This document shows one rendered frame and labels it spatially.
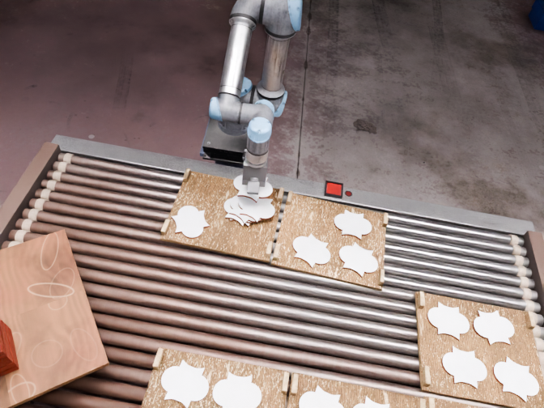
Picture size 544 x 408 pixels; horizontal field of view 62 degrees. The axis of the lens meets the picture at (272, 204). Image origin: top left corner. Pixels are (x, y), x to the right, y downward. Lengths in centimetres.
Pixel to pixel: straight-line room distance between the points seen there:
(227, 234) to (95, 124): 207
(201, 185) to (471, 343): 115
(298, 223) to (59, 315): 88
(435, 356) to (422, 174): 207
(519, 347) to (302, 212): 89
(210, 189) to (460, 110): 286
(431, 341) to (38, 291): 126
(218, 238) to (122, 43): 295
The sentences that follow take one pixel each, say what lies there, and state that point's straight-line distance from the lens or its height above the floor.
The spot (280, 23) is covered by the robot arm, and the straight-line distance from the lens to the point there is 170.
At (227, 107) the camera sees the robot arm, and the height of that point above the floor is 135.
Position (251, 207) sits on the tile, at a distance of 174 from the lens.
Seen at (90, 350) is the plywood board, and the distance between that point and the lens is 144.
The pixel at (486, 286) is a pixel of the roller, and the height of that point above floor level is 92.
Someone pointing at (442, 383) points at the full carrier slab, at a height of 94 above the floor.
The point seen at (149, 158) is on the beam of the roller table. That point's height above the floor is 92.
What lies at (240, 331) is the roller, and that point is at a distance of 155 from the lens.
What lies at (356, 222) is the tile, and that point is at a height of 95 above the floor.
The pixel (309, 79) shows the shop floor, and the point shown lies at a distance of 408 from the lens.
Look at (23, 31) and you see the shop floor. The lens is 470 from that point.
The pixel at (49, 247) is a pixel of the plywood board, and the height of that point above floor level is 104.
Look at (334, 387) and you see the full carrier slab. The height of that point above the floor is 94.
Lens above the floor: 235
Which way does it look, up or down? 51 degrees down
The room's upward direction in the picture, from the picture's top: 10 degrees clockwise
